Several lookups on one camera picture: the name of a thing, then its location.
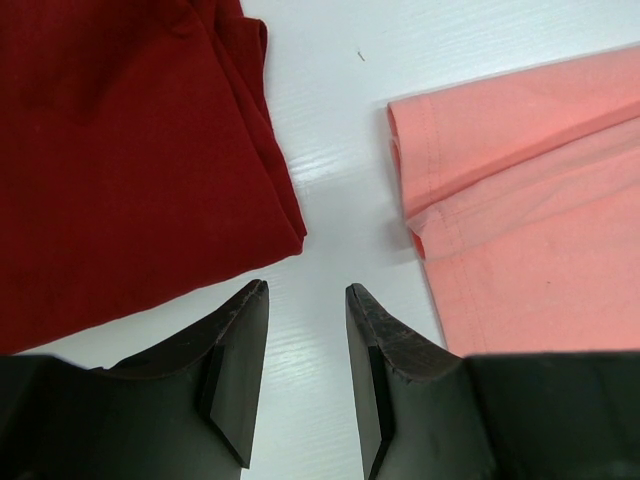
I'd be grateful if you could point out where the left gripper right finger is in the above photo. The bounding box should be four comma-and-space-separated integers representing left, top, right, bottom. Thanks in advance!
346, 284, 639, 479

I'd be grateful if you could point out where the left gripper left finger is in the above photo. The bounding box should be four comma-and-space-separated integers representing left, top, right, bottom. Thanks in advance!
1, 280, 269, 479

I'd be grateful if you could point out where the pink t-shirt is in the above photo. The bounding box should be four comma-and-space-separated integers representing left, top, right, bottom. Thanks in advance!
388, 46, 639, 356

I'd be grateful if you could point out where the red folded t-shirt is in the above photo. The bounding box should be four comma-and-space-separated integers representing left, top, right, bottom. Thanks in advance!
1, 1, 306, 354

